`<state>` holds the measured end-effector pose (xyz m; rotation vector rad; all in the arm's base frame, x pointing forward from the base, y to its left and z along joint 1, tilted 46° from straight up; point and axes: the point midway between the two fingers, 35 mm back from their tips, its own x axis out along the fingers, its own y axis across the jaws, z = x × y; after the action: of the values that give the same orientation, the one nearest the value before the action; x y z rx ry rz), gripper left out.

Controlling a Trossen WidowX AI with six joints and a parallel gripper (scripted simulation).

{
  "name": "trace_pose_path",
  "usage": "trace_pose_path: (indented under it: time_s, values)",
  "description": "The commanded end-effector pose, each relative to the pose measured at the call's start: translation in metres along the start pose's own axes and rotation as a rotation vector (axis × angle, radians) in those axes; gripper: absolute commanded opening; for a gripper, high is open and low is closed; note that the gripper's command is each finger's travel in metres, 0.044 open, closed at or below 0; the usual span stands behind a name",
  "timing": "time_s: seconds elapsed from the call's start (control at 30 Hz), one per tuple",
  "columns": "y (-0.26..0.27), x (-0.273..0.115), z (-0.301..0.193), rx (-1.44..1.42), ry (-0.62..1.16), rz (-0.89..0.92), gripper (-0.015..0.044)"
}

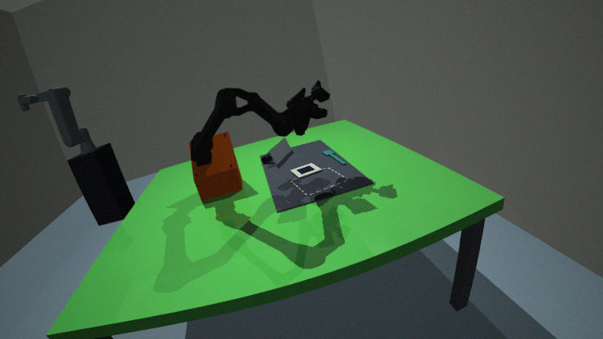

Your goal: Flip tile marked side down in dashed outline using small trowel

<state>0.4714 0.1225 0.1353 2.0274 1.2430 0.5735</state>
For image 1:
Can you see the cream square tile with dark center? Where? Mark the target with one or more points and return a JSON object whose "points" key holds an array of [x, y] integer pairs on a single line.
{"points": [[306, 170]]}

